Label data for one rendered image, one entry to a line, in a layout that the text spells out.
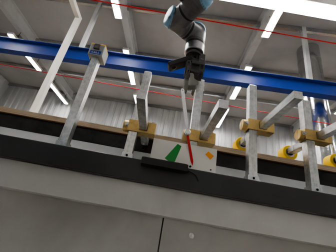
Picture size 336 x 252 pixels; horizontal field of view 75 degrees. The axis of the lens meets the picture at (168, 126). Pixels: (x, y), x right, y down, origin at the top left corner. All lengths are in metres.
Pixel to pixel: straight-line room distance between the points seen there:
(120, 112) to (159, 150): 8.49
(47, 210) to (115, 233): 0.31
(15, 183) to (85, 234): 0.35
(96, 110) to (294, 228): 9.05
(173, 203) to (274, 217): 0.38
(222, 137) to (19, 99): 8.64
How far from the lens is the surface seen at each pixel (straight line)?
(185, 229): 1.06
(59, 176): 0.93
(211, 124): 0.77
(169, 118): 8.98
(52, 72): 2.45
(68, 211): 1.11
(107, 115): 9.38
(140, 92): 0.69
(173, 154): 0.86
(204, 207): 0.87
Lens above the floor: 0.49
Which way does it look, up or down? 24 degrees up
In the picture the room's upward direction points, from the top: 10 degrees clockwise
